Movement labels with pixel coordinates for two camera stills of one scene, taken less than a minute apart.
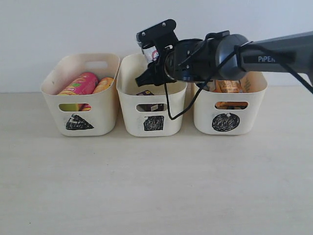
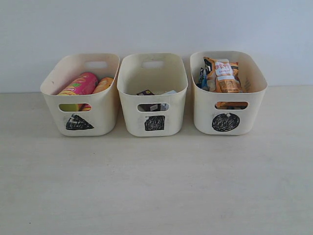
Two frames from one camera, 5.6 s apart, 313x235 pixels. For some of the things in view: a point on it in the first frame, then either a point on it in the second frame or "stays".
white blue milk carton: x=151 y=54 -> x=165 y=106
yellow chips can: x=104 y=84 stays
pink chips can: x=85 y=84 stays
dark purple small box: x=149 y=107 stays
